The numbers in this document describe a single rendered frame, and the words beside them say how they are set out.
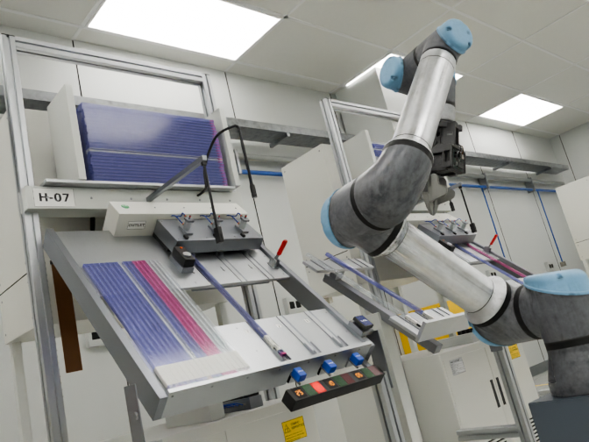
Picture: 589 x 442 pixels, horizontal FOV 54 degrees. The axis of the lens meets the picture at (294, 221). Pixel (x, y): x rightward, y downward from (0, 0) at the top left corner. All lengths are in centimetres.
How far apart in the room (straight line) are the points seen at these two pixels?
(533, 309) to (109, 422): 256
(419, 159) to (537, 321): 41
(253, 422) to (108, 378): 171
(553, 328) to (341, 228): 45
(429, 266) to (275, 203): 327
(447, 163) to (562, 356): 46
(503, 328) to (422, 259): 24
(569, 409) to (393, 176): 53
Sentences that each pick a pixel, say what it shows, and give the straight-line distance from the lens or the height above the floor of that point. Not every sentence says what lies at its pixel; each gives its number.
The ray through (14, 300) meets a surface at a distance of 205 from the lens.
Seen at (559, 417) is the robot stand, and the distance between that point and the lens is 122.
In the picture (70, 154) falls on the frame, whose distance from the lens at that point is 190.
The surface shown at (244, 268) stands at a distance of 185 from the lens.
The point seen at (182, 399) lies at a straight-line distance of 130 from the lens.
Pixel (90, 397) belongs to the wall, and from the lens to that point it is 333.
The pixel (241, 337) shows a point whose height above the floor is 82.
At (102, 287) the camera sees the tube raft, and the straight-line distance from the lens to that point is 155.
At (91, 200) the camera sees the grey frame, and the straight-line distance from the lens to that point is 187.
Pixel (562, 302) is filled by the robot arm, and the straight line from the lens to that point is 120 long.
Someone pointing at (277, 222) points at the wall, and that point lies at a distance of 433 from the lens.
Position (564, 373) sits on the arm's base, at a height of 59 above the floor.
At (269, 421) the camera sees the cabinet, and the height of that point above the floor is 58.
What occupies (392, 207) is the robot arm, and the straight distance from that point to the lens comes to 103.
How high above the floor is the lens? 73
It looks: 13 degrees up
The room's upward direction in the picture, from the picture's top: 14 degrees counter-clockwise
